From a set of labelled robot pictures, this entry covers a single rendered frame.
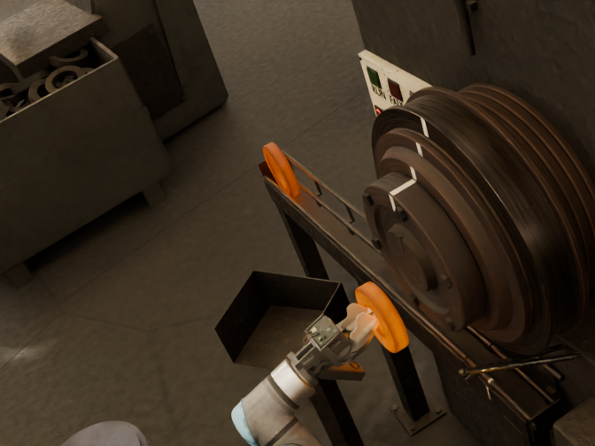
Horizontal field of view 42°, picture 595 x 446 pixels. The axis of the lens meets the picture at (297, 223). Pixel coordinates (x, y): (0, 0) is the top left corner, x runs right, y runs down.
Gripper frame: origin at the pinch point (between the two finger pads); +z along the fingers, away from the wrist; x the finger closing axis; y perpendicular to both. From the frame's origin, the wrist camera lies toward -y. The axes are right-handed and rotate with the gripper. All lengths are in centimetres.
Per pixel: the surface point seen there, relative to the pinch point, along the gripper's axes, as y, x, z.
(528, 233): 34, -39, 22
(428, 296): 16.8, -20.3, 7.9
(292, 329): -20.4, 33.9, -19.1
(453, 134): 44, -24, 25
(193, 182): -83, 219, -22
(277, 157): -13, 85, 10
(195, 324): -73, 126, -55
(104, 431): -21, 56, -78
